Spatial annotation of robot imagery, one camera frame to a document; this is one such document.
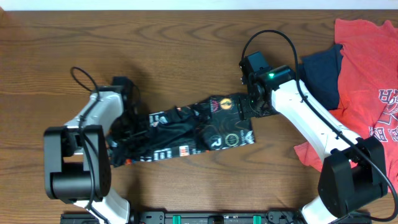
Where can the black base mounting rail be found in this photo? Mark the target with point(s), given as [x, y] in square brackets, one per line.
[158, 217]

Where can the navy blue garment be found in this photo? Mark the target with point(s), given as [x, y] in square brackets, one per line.
[320, 72]

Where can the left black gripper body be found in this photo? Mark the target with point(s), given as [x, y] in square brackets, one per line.
[129, 128]

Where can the black patterned sports jersey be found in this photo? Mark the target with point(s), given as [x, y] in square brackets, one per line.
[209, 125]

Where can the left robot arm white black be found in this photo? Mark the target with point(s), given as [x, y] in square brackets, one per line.
[79, 154]

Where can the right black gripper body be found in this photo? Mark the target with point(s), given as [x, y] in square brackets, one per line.
[250, 106]

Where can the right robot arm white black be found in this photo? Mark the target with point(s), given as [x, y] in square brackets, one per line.
[353, 170]

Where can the red printed t-shirt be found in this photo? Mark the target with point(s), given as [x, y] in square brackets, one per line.
[367, 84]

